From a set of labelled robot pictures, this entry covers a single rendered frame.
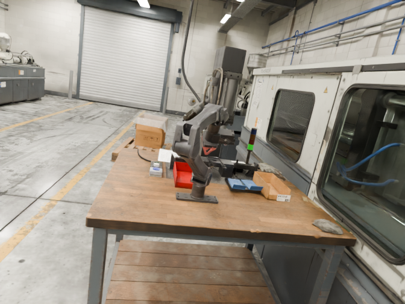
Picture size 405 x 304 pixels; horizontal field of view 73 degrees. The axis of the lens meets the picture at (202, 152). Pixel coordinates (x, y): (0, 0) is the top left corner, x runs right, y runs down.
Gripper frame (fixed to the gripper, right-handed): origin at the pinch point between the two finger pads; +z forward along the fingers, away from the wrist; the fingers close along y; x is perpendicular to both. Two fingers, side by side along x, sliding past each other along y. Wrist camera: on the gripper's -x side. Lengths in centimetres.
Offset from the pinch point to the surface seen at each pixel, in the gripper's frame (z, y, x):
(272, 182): 25, 4, -47
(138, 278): 82, -34, 26
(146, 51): 401, 865, 82
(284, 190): 14.8, -9.4, -46.5
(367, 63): -49, 23, -71
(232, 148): 227, 236, -110
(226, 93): -12.6, 34.6, -11.2
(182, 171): 27.9, 8.9, 7.9
